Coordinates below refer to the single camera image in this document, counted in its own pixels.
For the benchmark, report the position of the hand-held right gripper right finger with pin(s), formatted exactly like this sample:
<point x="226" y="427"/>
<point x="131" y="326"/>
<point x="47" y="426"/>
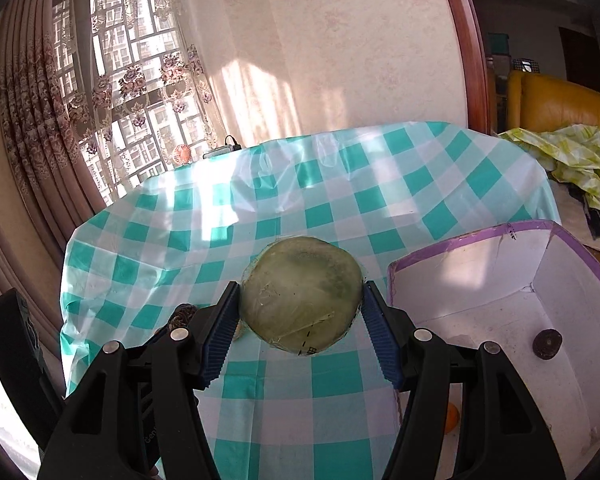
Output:
<point x="380" y="340"/>

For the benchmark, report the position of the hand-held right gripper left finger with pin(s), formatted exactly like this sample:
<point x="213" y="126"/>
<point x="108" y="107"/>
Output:
<point x="222" y="330"/>

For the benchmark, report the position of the dark wrinkled fruit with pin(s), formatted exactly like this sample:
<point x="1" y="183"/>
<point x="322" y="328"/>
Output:
<point x="182" y="316"/>
<point x="546" y="344"/>

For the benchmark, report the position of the plastic-wrapped cabbage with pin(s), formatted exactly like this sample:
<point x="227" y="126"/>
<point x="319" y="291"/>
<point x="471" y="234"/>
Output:
<point x="300" y="300"/>

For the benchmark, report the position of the orange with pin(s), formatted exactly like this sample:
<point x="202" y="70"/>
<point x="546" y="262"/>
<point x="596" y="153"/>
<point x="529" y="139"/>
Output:
<point x="452" y="419"/>

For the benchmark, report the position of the purple cardboard box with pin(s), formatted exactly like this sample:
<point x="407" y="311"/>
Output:
<point x="480" y="285"/>

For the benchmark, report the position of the teal checkered tablecloth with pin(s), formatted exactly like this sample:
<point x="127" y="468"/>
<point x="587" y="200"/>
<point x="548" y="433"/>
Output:
<point x="330" y="185"/>

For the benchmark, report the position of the power strip with black plug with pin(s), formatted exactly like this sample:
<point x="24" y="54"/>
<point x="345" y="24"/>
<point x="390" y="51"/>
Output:
<point x="220" y="151"/>

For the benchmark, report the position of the small pink fan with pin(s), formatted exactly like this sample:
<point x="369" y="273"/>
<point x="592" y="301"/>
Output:
<point x="182" y="154"/>

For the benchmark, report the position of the pleated beige curtain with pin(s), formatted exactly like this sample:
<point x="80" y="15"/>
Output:
<point x="15" y="160"/>

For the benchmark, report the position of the sheer floral curtain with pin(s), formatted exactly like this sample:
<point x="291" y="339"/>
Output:
<point x="130" y="85"/>

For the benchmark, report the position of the yellow-green patterned cloth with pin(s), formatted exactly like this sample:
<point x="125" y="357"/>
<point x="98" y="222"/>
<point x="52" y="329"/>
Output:
<point x="575" y="152"/>

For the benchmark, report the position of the yellow leather sofa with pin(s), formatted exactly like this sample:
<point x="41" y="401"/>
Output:
<point x="555" y="105"/>

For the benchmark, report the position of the reddish wooden door frame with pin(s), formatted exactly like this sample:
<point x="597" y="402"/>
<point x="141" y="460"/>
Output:
<point x="467" y="45"/>

